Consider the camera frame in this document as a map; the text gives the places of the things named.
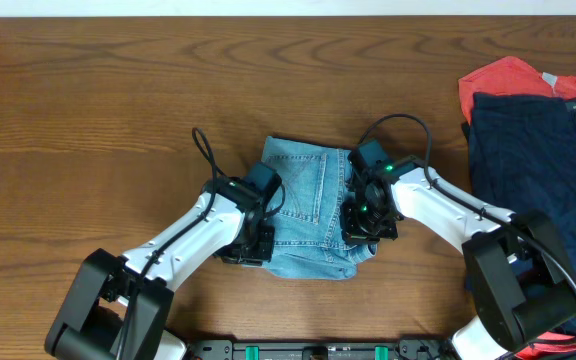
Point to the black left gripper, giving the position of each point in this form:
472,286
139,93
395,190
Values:
254,248

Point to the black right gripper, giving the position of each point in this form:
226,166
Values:
368,232

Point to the light blue denim jeans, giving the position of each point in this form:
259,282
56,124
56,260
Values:
308,240

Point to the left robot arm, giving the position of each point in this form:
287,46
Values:
117,306

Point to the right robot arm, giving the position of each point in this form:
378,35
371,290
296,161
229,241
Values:
521,279

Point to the dark navy folded garment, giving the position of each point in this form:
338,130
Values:
522,156

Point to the red folded garment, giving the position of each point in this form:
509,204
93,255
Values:
512,76

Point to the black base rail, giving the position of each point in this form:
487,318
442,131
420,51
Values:
405,349

